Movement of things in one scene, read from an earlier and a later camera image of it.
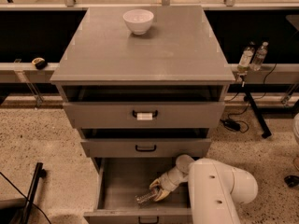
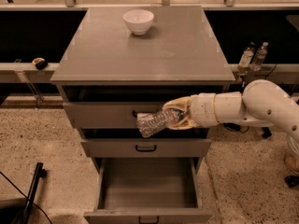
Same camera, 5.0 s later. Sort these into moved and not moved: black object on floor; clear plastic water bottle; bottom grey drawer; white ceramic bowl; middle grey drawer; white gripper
Moved: white gripper; clear plastic water bottle
Not moved: black object on floor; middle grey drawer; white ceramic bowl; bottom grey drawer
